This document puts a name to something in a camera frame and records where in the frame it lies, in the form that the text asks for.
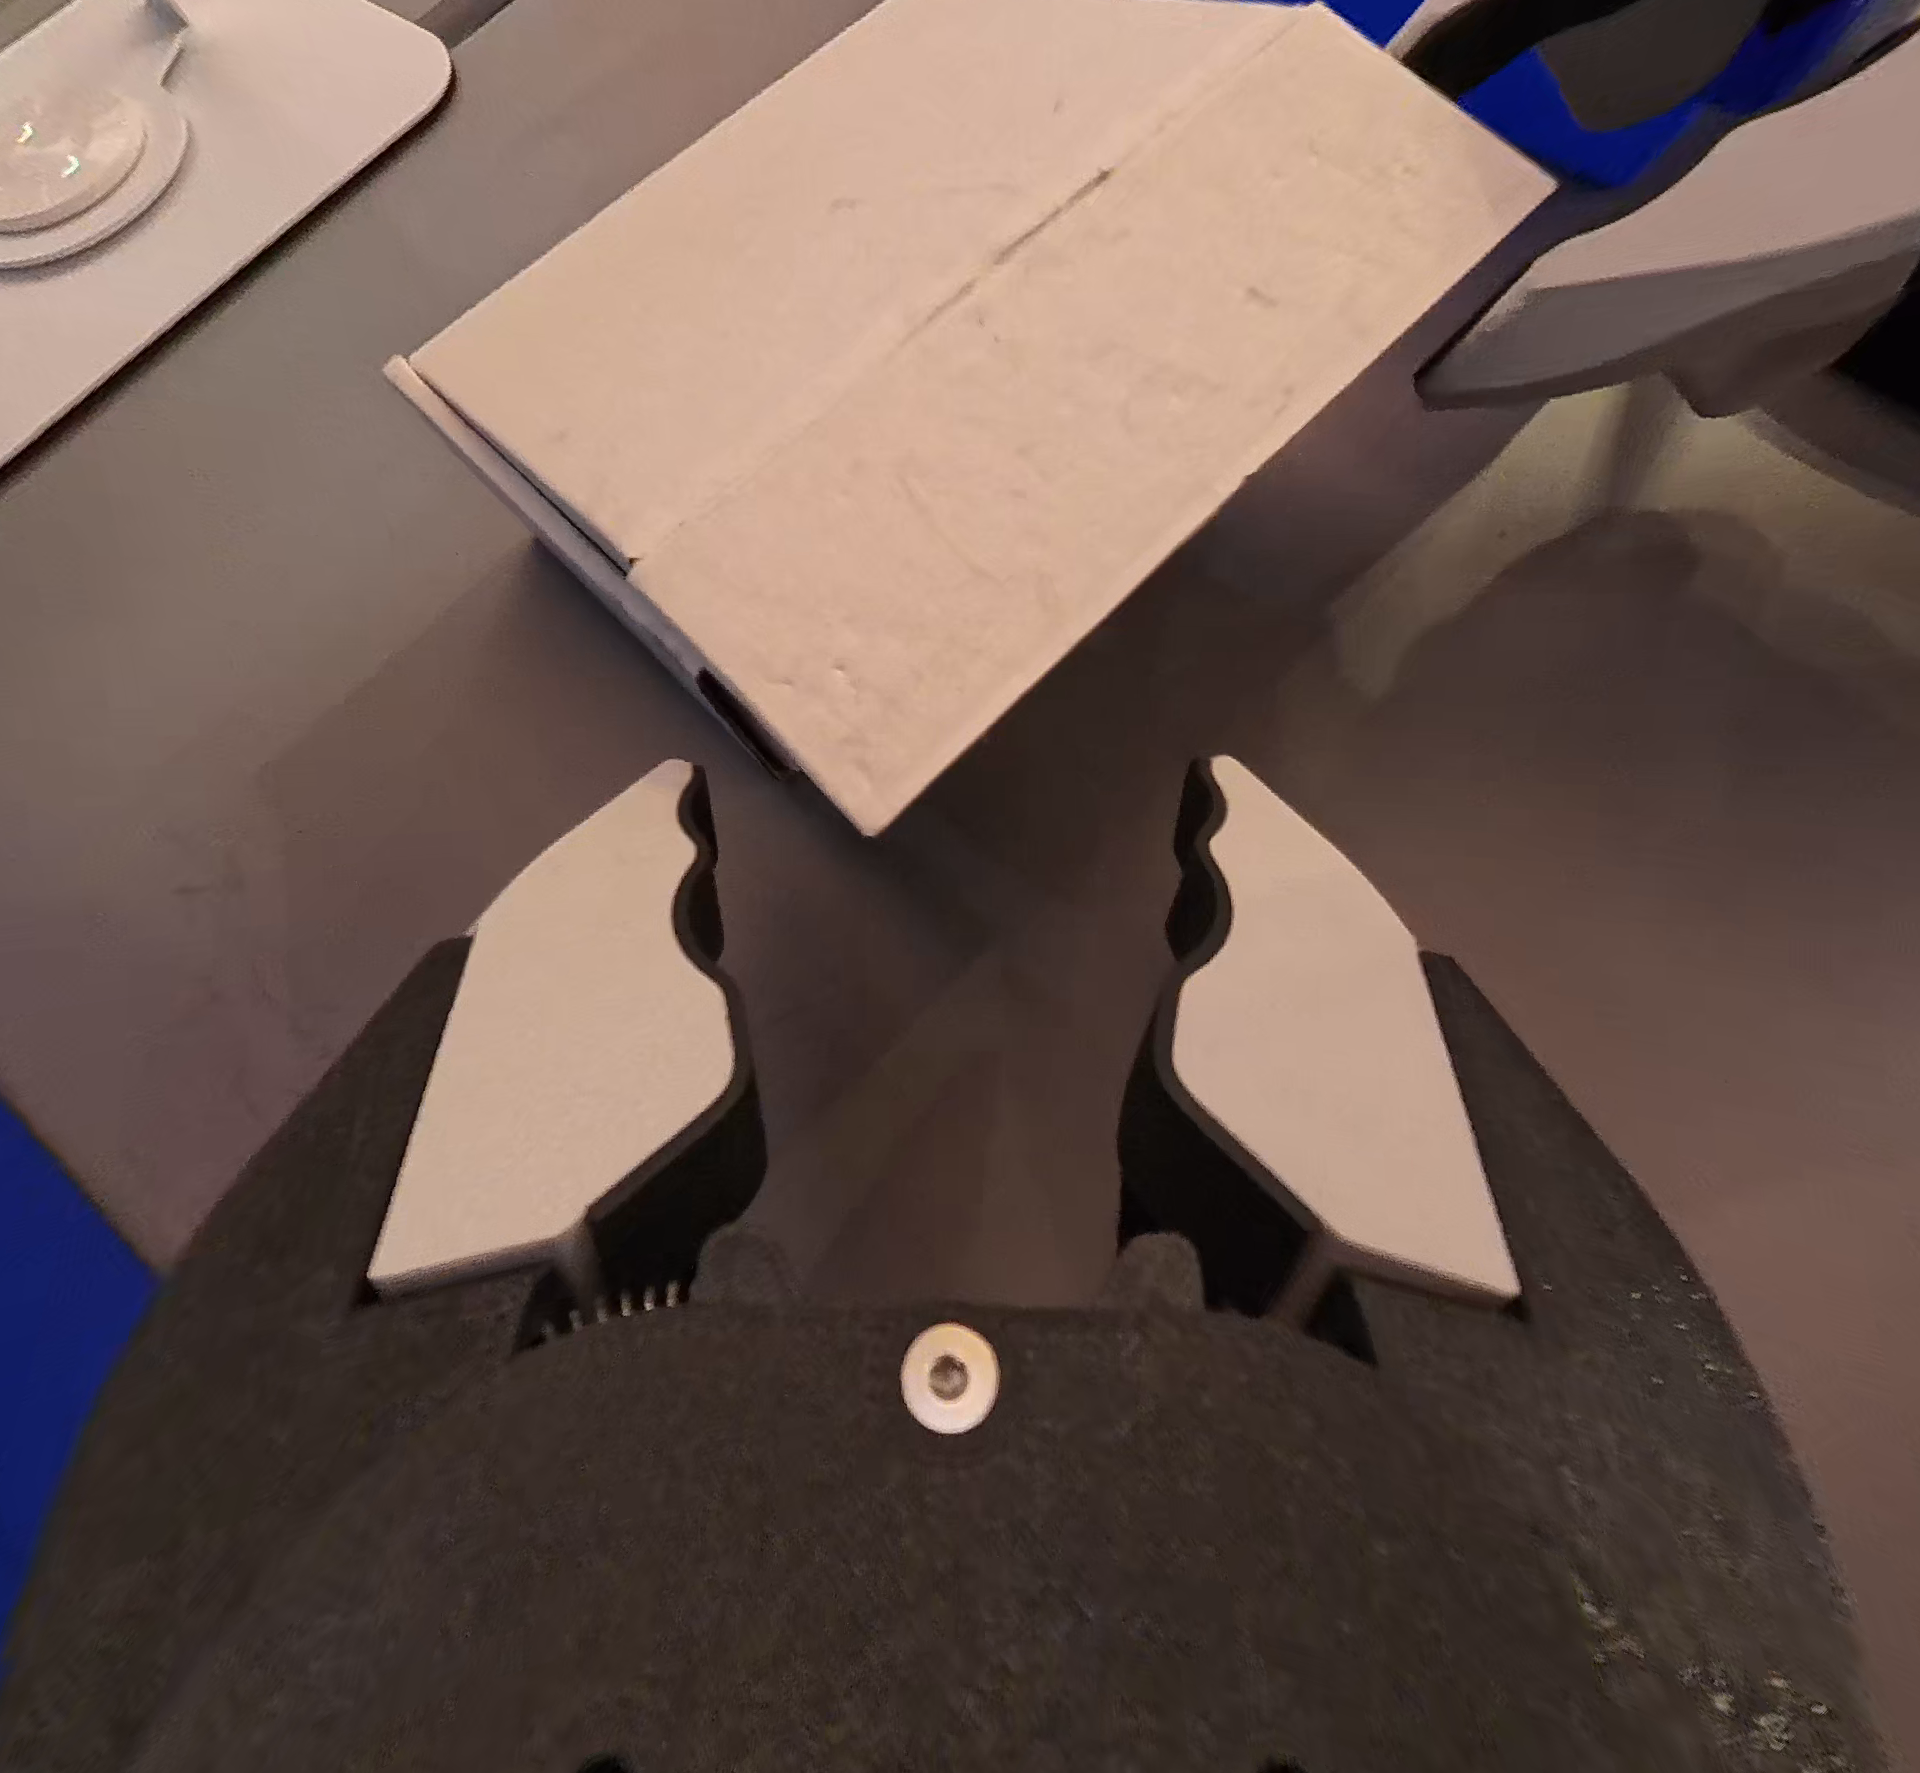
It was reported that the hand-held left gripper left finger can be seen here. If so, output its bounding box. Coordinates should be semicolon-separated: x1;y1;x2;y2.
365;758;774;1336

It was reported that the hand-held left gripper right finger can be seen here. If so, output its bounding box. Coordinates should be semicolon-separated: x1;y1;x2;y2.
1120;755;1522;1336

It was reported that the white cardboard mailer box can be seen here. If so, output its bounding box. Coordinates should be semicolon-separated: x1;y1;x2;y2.
385;0;1561;839

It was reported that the white sign stand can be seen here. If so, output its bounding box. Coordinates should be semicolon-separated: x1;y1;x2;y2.
0;0;458;471

